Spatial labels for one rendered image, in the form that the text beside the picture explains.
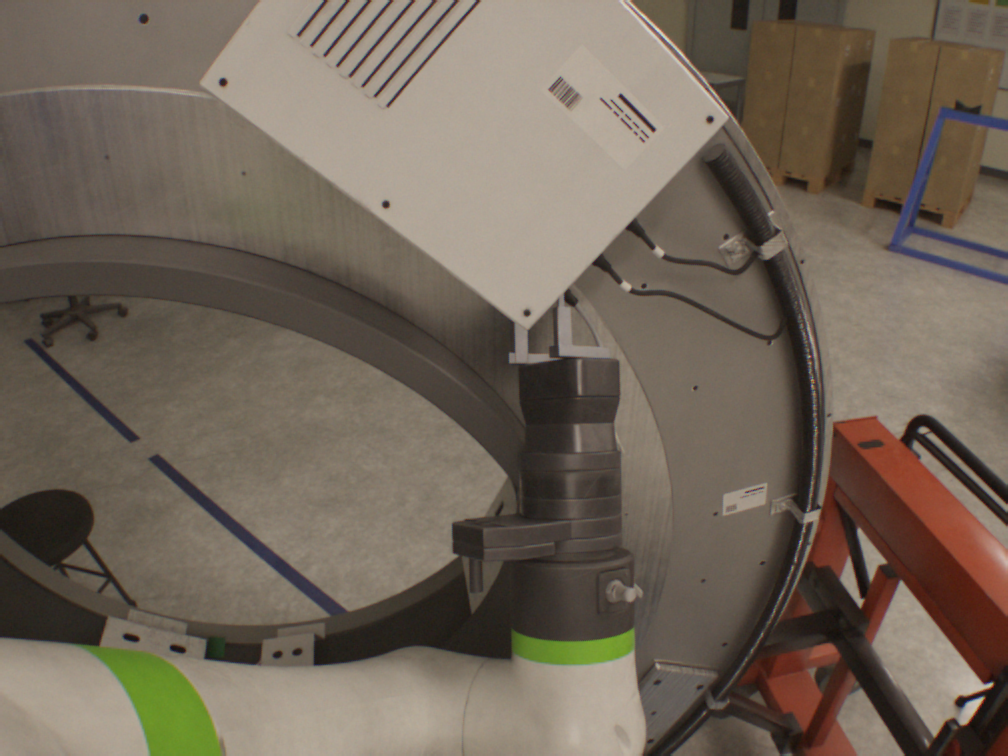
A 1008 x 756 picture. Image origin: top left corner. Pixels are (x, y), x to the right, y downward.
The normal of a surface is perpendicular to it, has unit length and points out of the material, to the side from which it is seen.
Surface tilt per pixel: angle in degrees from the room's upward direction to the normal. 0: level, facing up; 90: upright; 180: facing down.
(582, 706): 47
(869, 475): 90
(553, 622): 59
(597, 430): 51
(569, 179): 90
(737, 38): 90
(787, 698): 0
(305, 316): 90
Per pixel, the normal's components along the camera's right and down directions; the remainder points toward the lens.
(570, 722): -0.12, -0.26
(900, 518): -0.98, 0.09
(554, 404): -0.82, 0.04
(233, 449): 0.00, -0.86
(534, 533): 0.57, -0.07
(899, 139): -0.65, 0.39
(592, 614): 0.24, -0.07
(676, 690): 0.18, 0.50
